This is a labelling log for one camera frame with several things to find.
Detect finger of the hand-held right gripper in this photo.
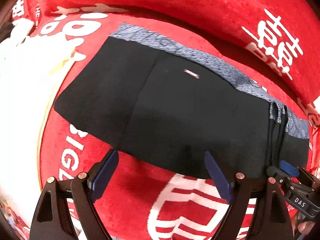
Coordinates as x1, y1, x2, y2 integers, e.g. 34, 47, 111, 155
266, 166, 285, 181
280, 160, 301, 178

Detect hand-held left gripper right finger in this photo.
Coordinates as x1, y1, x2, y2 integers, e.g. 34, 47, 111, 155
204, 151, 294, 240

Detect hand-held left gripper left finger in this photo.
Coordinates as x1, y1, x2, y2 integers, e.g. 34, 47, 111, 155
29, 149, 120, 240

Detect black pants with grey trim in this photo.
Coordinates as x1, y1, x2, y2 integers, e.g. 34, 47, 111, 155
54, 22, 311, 180

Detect person's right hand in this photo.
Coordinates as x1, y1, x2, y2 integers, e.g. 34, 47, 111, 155
298, 221, 313, 235

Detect cream folded garment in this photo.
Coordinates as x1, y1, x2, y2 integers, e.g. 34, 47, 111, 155
0, 34, 77, 200

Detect red printed blanket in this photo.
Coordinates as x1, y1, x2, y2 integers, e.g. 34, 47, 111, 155
10, 0, 320, 240

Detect white garment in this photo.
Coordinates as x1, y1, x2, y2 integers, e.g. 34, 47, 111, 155
0, 19, 36, 46

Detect dark cloth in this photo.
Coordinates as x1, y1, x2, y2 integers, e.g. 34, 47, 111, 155
0, 21, 13, 43

